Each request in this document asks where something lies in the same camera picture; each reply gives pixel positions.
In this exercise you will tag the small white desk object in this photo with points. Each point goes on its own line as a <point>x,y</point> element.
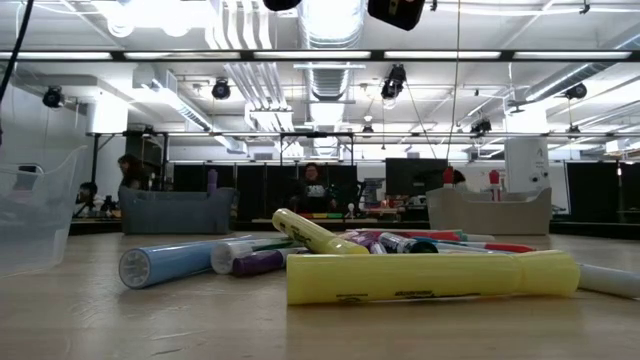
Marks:
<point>350,207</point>

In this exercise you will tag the black monitor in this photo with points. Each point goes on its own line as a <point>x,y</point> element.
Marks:
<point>415,177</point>

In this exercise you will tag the black background frame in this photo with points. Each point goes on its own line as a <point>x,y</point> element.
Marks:
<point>320,134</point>

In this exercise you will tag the slim teal marker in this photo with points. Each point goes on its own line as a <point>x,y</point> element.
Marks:
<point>461,235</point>

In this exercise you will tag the dark grey plastic bin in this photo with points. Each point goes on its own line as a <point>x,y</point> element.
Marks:
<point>175,215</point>

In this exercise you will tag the white purple-capped marker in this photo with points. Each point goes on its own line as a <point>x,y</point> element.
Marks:
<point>257,262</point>

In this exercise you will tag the silver ventilation duct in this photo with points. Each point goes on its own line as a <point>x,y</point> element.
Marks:
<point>327,85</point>

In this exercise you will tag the bright red dry-erase marker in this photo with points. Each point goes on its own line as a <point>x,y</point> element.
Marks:
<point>494,177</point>

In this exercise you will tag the dark red dry-erase marker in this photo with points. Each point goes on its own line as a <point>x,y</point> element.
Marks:
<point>448,177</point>

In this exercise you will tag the clear plastic container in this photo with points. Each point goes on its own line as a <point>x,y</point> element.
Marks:
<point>35,225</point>

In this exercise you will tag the black partition curtain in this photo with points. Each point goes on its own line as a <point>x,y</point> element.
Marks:
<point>592,192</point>
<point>260,190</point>

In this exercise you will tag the black overhead beam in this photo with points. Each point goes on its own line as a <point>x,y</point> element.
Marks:
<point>507,55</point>

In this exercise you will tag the black metal table frame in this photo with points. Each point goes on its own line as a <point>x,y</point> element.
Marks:
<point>260,226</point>

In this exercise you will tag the black hanging spotlight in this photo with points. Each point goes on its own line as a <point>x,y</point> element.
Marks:
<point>221,90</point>
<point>395,80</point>
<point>52,97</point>
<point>481,126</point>
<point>576,91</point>

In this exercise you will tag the light blue highlighter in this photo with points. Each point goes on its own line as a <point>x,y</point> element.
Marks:
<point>170,262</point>

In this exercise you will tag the white green-capped marker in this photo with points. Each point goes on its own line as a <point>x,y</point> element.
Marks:
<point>235,252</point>

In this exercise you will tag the slim red marker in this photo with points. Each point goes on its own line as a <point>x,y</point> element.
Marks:
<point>425,235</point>

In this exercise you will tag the white pillar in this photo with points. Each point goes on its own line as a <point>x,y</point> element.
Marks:
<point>527,165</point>

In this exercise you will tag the dark green-capped marker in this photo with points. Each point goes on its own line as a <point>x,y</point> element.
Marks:
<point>395,242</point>

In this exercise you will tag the purple highlighter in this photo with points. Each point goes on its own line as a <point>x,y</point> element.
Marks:
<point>213,182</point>

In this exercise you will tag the row of coloured blocks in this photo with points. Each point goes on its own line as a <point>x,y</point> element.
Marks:
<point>325,215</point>

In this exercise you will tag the yellow highlighter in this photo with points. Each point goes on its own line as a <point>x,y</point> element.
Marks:
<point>425,277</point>
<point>310,232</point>

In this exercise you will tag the purple marker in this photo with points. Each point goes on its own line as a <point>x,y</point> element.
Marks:
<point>362,240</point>

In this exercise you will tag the light grey plastic bin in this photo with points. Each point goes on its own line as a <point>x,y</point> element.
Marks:
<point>490,215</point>

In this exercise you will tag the thin white red-capped marker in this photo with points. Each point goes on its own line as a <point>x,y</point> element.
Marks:
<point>505,247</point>

